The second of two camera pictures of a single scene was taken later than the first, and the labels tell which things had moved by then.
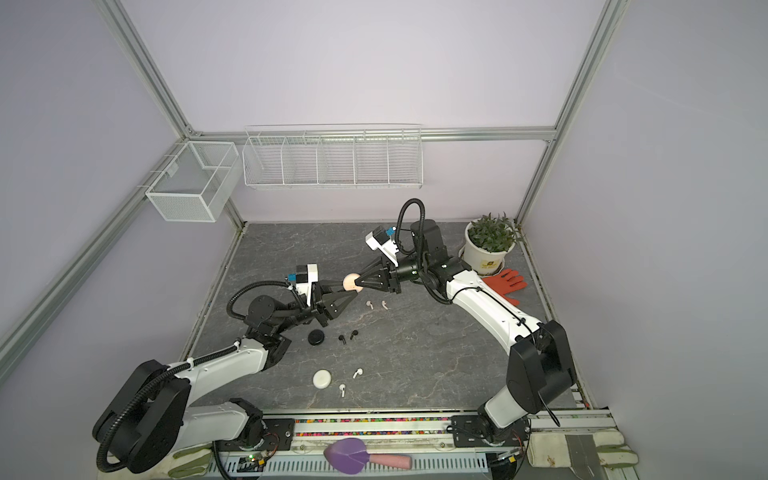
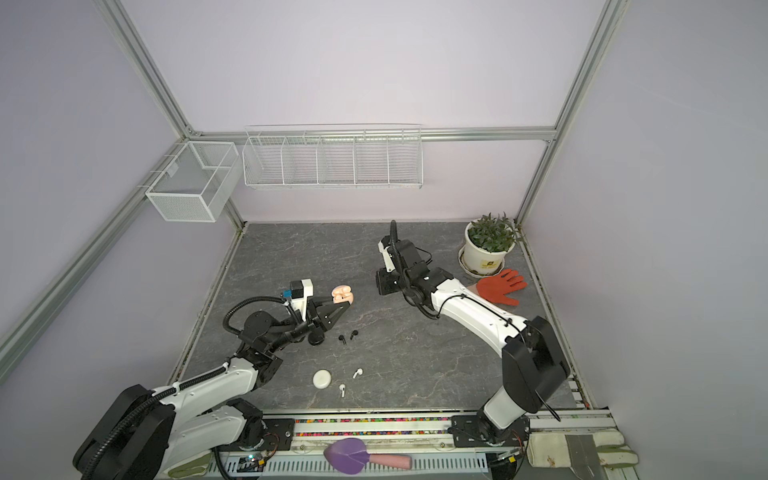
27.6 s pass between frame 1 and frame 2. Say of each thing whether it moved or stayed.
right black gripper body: stayed
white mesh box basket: stayed
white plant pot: stayed
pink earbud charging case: moved
